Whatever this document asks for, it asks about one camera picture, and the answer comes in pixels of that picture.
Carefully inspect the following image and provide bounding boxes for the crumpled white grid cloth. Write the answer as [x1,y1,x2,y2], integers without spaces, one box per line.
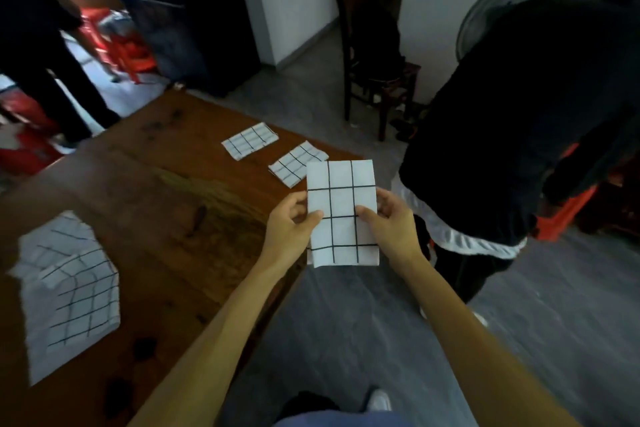
[39,246,122,348]

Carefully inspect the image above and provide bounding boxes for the black cabinet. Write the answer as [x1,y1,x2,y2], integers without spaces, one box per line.
[91,0,262,98]

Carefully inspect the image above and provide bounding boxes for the person's blue shorts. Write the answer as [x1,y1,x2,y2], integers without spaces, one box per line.
[272,409,417,427]

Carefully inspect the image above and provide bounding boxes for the dark wooden chair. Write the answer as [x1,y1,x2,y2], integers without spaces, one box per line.
[334,0,422,142]

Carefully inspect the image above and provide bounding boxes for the large unfolded white cloth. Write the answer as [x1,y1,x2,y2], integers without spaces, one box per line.
[7,210,101,387]

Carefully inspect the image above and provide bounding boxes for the grey standing fan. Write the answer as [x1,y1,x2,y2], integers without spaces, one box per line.
[455,0,574,62]

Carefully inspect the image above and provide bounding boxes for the person's left hand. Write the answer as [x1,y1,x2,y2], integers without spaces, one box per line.
[259,190,324,270]

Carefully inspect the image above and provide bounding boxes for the white shoe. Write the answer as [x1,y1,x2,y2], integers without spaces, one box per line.
[366,388,394,413]

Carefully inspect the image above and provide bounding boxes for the dark garment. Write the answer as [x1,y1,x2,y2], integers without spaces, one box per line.
[349,4,407,88]

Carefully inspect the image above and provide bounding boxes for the red plastic stool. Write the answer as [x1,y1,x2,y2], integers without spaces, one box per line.
[79,6,158,85]

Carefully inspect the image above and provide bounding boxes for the person's right forearm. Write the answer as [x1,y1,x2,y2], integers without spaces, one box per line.
[395,252,584,427]

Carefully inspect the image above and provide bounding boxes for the black shoe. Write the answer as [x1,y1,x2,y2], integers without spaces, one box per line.
[278,391,342,423]

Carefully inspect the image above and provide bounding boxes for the orange plastic stool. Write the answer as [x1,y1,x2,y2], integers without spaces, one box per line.
[531,143,599,243]

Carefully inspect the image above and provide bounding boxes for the small white grid cloth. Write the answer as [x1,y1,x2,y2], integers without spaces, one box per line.
[221,122,280,161]
[268,140,330,189]

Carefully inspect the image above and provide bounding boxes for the person's left forearm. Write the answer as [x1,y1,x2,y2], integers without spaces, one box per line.
[127,251,312,427]

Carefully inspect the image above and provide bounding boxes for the person's right hand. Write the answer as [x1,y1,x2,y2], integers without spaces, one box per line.
[355,187,427,270]

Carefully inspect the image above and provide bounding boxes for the red plastic bag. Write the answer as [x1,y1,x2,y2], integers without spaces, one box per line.
[0,90,65,177]

